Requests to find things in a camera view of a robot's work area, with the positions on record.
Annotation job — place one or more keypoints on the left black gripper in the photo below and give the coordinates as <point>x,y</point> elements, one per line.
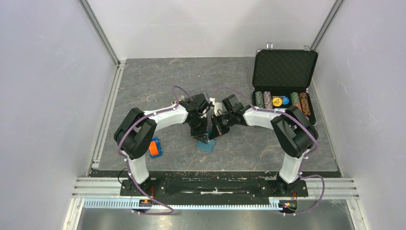
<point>200,135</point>

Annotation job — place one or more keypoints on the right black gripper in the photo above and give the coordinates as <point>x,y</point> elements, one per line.
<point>217,130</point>

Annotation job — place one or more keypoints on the blue card holder wallet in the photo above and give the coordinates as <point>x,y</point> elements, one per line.
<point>206,147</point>

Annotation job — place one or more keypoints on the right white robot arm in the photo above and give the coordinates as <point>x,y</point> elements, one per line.
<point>296,135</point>

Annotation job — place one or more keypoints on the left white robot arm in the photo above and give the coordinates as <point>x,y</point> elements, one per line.
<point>134,134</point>

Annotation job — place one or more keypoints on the black poker chip case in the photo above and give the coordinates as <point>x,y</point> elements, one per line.
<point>283,72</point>

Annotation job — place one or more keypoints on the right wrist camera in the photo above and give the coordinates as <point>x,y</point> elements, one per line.
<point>217,106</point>

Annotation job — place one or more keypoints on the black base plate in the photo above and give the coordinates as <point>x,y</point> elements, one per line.
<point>220,188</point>

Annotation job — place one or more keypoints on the white slotted cable duct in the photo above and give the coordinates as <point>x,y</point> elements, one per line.
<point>140,204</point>

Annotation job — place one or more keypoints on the left aluminium frame post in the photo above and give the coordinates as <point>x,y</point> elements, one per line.
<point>99,30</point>

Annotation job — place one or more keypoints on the aluminium frame post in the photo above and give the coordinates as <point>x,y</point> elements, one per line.
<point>326,23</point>
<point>99,30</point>

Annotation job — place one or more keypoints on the right aluminium frame post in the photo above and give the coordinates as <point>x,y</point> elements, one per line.
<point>326,23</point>

